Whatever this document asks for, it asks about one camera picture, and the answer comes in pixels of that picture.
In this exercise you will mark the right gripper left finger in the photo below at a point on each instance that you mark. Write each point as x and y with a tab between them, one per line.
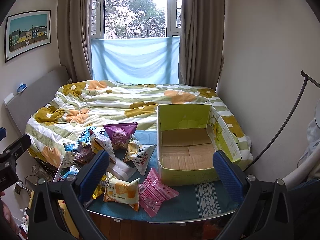
45	216

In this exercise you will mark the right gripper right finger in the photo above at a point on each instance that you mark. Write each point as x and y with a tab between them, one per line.
264	210

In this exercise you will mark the dark brown snack bag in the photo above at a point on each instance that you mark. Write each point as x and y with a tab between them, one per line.
84	156

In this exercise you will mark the orange cake snack packet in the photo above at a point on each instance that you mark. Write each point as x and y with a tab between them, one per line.
123	192

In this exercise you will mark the pink snack packet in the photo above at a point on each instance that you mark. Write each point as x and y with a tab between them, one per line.
152	193

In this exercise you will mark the gold foil snack packet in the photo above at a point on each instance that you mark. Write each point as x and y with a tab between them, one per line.
100	189

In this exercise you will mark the blue white snack packet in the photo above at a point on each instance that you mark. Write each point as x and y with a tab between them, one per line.
71	146

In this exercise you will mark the grey headboard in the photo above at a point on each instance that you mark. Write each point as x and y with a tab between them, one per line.
34	97

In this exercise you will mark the clear plastic packet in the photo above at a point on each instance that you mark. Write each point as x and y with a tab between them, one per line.
121	170

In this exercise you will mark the white striped snack bag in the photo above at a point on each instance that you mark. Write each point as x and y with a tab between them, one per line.
100	142

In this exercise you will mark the floral striped duvet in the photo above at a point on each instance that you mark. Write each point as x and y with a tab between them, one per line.
80	105

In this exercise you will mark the green cardboard box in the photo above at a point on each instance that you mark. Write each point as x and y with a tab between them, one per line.
188	135

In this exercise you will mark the purple potato chip bag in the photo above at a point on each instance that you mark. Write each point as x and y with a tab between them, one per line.
120	134

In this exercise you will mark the white red-text snack bag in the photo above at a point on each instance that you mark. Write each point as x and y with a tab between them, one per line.
139	154

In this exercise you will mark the framed town picture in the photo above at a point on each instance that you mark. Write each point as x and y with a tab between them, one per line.
26	31

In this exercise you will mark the left brown curtain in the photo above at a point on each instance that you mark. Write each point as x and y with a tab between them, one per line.
74	37

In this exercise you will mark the light blue window cloth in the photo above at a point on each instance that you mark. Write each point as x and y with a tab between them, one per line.
136	60

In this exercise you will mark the white wall switch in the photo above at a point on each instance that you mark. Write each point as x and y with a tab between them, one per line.
8	98

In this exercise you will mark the white window frame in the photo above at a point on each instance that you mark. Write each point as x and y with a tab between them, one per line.
121	19

